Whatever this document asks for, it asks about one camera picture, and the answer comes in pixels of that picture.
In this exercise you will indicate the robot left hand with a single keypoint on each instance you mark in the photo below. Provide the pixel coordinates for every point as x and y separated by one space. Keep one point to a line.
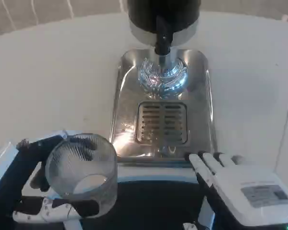
21 165

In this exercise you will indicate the clear ribbed glass cup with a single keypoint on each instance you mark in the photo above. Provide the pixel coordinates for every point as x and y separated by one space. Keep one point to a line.
84 167

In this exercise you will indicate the slotted steel drain grid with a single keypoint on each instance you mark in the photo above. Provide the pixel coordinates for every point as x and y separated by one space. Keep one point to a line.
162 123

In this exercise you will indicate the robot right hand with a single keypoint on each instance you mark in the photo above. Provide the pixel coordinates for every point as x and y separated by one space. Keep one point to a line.
249 191

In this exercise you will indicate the steel drip tray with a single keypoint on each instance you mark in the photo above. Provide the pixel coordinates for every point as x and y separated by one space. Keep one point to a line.
163 105

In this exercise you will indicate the black dispenser tap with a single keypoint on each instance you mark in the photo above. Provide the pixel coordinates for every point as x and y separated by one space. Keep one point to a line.
162 38

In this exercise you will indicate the black drink dispenser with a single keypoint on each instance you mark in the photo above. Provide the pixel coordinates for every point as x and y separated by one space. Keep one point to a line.
162 19

